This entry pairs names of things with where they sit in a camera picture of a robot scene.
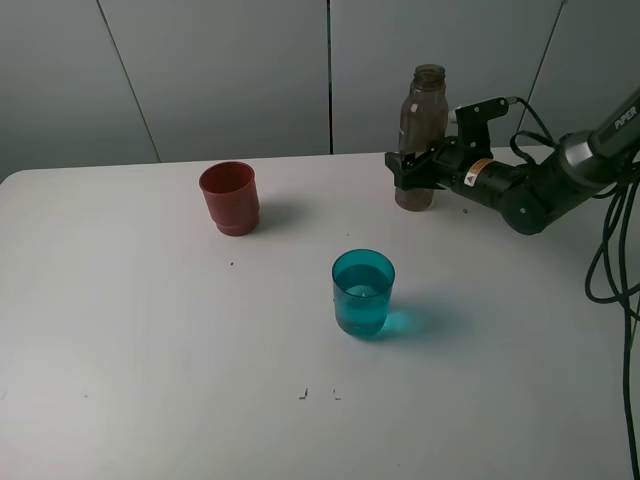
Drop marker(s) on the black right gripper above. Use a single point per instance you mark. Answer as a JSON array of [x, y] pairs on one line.
[[443, 169]]

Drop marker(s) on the brown transparent plastic bottle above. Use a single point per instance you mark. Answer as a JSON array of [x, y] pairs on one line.
[[424, 113]]

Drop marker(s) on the teal transparent plastic cup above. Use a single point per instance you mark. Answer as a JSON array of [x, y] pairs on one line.
[[363, 280]]

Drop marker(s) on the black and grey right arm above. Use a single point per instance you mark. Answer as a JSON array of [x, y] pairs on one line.
[[529, 196]]

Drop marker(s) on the red plastic cup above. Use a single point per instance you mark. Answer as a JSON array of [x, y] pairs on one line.
[[230, 193]]

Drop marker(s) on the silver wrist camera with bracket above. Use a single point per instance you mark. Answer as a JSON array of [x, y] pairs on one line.
[[472, 120]]

